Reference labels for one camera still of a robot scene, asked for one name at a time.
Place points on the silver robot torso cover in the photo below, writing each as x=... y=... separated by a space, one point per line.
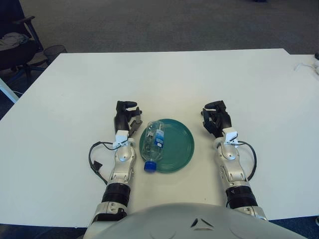
x=162 y=221

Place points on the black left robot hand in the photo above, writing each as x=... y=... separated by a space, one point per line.
x=120 y=122

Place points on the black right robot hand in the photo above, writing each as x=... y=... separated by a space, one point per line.
x=223 y=119

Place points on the grey cloth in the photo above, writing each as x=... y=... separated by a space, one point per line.
x=12 y=39

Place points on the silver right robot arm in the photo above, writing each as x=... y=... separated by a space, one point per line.
x=229 y=153

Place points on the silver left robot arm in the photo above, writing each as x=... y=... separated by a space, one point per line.
x=124 y=155

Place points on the white desk frame beam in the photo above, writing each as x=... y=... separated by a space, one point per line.
x=8 y=91

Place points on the black office chair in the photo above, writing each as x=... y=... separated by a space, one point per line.
x=15 y=53

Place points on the clear bottle with blue cap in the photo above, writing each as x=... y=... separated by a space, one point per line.
x=153 y=142

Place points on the green round plate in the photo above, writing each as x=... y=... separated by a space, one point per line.
x=177 y=149

